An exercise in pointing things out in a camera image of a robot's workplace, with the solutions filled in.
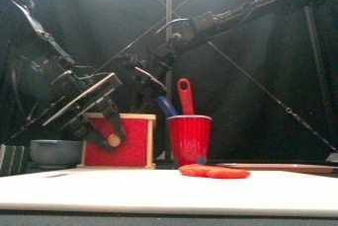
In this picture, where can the red play dough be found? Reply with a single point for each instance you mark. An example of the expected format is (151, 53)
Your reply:
(215, 171)

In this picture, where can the wooden drawer box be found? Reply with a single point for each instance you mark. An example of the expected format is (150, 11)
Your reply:
(151, 141)

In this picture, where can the blue plastic utensil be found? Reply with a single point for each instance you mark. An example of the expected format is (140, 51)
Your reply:
(167, 106)

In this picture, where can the blue toy pot bowl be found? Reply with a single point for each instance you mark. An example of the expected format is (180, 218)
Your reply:
(55, 152)

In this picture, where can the red plastic utensil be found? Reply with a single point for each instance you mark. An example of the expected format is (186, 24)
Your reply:
(186, 100)

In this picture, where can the pink plastic tray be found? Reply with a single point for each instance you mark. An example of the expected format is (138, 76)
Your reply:
(281, 167)

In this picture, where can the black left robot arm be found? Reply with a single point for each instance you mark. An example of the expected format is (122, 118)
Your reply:
(25, 19)

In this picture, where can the vertical metal frame pole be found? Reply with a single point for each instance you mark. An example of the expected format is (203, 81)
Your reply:
(168, 3)

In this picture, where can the red plastic cup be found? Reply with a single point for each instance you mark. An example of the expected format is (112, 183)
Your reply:
(188, 137)

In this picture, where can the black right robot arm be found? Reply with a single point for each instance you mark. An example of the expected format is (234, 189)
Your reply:
(238, 13)

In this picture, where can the red drawer with wooden knob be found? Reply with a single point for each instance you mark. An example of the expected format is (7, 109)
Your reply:
(132, 144)

